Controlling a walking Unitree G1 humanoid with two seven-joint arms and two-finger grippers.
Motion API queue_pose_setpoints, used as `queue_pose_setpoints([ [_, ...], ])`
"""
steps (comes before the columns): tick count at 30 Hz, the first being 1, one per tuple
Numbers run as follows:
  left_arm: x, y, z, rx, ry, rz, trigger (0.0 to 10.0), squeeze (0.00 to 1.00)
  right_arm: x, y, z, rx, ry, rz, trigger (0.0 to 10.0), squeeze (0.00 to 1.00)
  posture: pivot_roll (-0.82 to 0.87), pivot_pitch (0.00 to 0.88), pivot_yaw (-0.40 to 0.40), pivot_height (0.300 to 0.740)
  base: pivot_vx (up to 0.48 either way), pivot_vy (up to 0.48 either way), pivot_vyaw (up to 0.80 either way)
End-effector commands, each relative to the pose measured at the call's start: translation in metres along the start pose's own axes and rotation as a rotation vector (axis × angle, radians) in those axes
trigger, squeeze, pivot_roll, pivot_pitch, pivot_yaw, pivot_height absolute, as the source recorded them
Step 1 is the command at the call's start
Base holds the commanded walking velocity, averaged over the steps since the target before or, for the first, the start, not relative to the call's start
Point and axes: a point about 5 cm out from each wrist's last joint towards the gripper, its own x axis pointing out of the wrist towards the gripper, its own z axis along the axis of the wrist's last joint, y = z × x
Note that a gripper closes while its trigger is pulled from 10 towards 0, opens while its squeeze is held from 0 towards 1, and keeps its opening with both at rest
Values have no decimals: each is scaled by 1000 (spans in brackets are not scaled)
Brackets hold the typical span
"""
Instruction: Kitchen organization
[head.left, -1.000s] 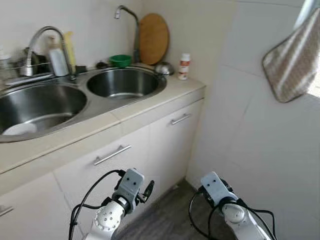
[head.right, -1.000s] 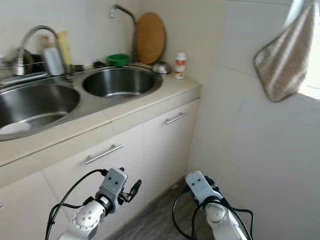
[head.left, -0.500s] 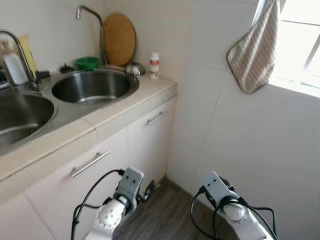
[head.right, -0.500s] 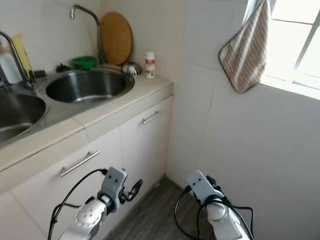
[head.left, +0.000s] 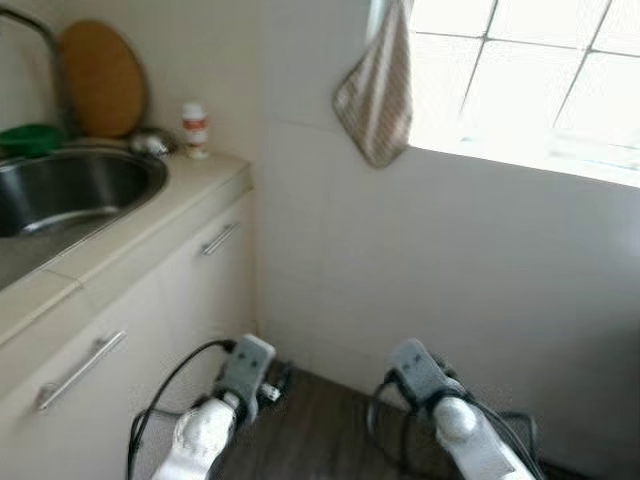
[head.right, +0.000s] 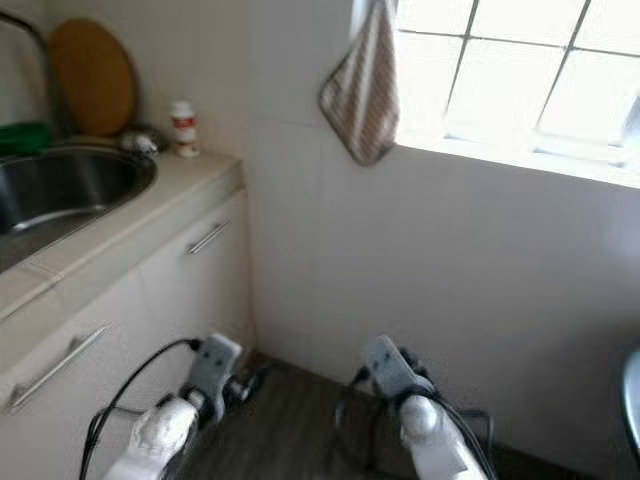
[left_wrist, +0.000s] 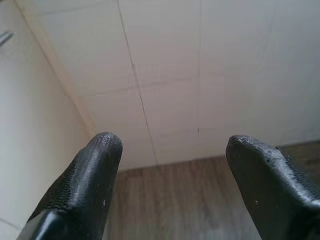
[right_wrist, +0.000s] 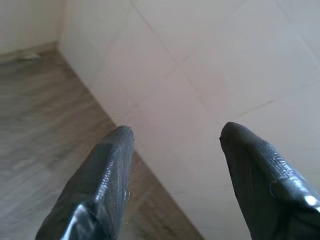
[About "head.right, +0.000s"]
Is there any white barred window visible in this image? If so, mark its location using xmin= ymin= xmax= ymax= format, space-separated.
xmin=395 ymin=0 xmax=640 ymax=179

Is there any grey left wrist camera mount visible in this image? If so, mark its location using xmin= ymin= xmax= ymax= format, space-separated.
xmin=183 ymin=333 xmax=243 ymax=401

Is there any beige kitchen counter cabinet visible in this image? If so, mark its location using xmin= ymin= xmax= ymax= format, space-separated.
xmin=0 ymin=150 xmax=254 ymax=480

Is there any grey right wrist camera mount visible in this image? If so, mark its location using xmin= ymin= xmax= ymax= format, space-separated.
xmin=362 ymin=335 xmax=411 ymax=397

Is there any stainless steel sink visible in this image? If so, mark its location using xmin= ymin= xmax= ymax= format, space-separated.
xmin=0 ymin=147 xmax=158 ymax=236

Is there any shiny metal scourer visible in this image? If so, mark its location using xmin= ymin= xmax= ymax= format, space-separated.
xmin=120 ymin=125 xmax=169 ymax=155

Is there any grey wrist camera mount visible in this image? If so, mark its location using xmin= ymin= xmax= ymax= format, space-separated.
xmin=362 ymin=335 xmax=411 ymax=397
xmin=183 ymin=333 xmax=243 ymax=401

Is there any silver cabinet bar handle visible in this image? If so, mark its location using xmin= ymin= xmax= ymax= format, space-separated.
xmin=188 ymin=221 xmax=229 ymax=255
xmin=8 ymin=323 xmax=111 ymax=413

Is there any green plastic basin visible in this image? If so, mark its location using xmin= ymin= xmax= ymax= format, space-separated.
xmin=0 ymin=121 xmax=53 ymax=156

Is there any curved metal faucet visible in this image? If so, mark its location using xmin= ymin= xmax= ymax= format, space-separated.
xmin=0 ymin=12 xmax=63 ymax=131

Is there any white bottle red label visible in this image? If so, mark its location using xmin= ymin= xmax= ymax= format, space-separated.
xmin=170 ymin=100 xmax=201 ymax=159

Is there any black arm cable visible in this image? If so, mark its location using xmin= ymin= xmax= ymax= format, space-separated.
xmin=80 ymin=338 xmax=199 ymax=480
xmin=335 ymin=365 xmax=496 ymax=480

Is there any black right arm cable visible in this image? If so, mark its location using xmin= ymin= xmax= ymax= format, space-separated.
xmin=335 ymin=365 xmax=496 ymax=480

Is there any striped brown hanging towel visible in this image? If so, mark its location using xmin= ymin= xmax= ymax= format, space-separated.
xmin=318 ymin=0 xmax=401 ymax=167

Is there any oval wooden cutting board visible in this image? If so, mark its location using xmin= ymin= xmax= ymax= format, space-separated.
xmin=50 ymin=18 xmax=138 ymax=138

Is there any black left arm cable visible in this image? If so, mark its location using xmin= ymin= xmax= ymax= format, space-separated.
xmin=80 ymin=338 xmax=199 ymax=480

